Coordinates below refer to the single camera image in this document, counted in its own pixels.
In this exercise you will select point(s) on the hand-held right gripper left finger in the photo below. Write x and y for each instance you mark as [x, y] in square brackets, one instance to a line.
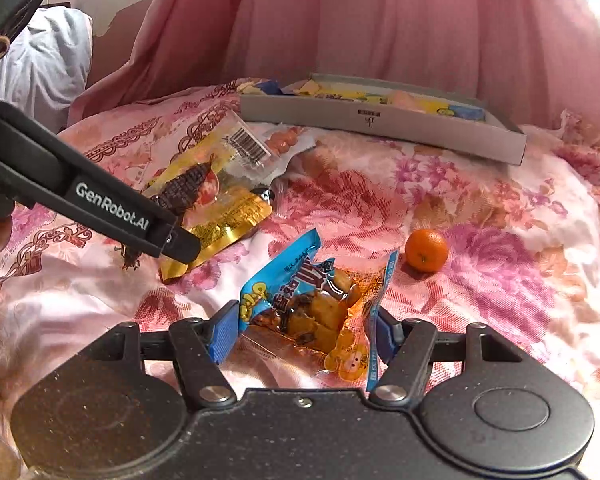
[225, 332]

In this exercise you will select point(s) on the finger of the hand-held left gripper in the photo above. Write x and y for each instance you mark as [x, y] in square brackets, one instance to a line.
[185, 247]

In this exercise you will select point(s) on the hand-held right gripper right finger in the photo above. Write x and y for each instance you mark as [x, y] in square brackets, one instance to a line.
[384, 334]

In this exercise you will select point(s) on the yellow corn snack packet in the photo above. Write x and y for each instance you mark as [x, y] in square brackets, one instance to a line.
[215, 200]

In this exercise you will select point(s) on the blue snack packet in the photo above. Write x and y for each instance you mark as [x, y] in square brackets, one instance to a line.
[310, 310]

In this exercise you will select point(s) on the small orange tangerine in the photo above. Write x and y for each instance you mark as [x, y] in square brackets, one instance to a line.
[426, 251]

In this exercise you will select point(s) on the grey cardboard box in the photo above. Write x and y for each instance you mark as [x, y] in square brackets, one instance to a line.
[380, 127]

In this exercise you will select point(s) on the pale blue pillow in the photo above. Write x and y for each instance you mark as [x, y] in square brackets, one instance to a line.
[45, 60]

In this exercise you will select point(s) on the clear sausage packet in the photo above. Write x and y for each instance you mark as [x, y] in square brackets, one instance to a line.
[280, 142]

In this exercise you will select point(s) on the pink floral blanket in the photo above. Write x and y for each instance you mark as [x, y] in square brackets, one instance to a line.
[480, 200]

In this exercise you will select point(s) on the pale yellow packet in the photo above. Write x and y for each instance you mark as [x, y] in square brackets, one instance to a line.
[247, 87]

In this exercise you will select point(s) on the dark blue packet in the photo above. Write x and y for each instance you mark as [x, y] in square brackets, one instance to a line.
[270, 86]

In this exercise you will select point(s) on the pile of colourful snack packets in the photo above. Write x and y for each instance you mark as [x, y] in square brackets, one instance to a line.
[445, 107]

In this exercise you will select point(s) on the pink curtain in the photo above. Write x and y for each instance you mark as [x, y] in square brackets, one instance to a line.
[380, 20]

